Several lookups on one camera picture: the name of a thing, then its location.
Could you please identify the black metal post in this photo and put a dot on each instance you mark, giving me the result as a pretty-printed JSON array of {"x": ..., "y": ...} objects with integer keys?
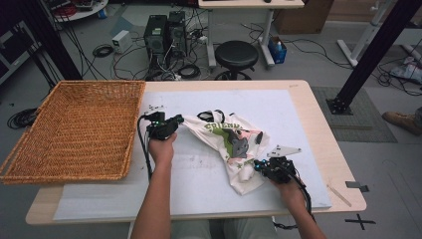
[
  {"x": 49, "y": 40},
  {"x": 375, "y": 49}
]

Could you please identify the cardboard box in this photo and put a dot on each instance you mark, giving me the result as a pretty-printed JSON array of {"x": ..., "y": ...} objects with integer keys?
[{"x": 303, "y": 18}]

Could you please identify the grey tape piece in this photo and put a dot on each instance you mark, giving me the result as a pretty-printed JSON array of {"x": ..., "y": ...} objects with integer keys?
[{"x": 356, "y": 186}]

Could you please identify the dark metal rack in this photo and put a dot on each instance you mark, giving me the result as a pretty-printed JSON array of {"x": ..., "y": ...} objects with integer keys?
[{"x": 15, "y": 53}]

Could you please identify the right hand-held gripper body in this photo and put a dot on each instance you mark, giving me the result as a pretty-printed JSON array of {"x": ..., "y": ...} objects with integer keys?
[{"x": 280, "y": 171}]

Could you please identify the black round stool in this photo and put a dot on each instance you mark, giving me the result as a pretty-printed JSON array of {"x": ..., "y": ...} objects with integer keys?
[{"x": 236, "y": 54}]

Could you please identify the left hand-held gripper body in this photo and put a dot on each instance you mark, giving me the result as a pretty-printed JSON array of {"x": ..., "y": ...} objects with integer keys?
[{"x": 161, "y": 127}]

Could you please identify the person's left hand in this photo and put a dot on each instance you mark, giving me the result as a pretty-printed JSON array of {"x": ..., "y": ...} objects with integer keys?
[{"x": 162, "y": 151}]

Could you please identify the black computer tower green label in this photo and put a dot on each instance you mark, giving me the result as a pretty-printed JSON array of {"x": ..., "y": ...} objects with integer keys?
[{"x": 155, "y": 40}]

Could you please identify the small white box device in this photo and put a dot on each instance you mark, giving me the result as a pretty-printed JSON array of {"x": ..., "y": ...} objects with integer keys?
[{"x": 121, "y": 41}]

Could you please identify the person's right hand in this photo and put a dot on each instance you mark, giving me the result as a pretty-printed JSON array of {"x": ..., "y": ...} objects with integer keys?
[{"x": 292, "y": 195}]

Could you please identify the white stand legs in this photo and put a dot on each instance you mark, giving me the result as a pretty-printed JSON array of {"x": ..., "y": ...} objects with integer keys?
[{"x": 365, "y": 36}]

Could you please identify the grey floor mat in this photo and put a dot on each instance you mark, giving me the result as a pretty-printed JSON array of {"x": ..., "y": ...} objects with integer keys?
[{"x": 368, "y": 113}]

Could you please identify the crumpled plastic bag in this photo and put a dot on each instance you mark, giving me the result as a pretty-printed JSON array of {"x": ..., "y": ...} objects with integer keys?
[{"x": 408, "y": 71}]

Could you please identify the white desk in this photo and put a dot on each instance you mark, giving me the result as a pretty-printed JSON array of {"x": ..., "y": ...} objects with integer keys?
[{"x": 249, "y": 4}]

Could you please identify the wicker basket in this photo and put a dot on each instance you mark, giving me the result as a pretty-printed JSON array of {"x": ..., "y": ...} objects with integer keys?
[{"x": 76, "y": 132}]

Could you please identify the thin wooden stick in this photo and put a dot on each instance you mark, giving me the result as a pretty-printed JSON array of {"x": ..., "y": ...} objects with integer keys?
[{"x": 340, "y": 196}]

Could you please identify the white printed tank top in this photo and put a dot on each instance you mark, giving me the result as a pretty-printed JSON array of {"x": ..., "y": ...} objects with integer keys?
[{"x": 229, "y": 142}]

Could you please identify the round white table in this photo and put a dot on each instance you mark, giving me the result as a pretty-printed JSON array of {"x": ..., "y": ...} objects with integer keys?
[{"x": 83, "y": 11}]

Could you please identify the black tape cross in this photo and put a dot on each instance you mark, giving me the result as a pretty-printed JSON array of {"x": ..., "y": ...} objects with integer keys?
[{"x": 360, "y": 221}]

